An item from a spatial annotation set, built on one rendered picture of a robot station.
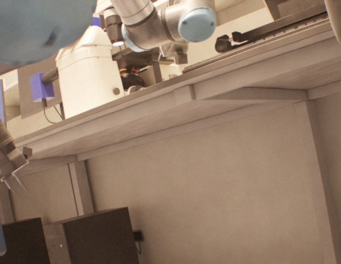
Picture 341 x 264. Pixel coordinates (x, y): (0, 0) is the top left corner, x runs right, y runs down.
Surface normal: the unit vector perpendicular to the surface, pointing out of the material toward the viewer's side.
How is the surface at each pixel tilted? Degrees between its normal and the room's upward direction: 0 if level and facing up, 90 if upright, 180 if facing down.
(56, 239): 90
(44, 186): 90
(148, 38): 140
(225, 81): 90
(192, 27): 147
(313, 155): 90
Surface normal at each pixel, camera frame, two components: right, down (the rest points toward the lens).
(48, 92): 0.74, -0.19
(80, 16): 0.90, -0.13
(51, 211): -0.65, 0.07
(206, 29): 0.03, 0.80
